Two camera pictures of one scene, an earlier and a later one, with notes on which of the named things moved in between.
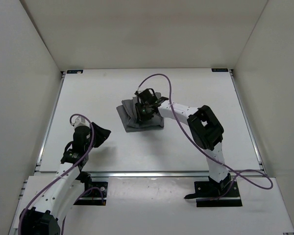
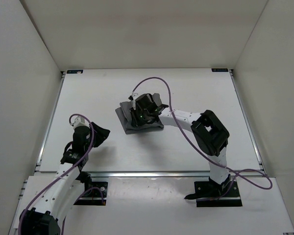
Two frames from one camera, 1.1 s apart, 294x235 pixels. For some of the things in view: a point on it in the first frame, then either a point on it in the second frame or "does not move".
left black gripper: (103, 133) does not move
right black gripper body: (143, 112) → (140, 117)
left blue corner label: (80, 71) does not move
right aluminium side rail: (258, 160) does not move
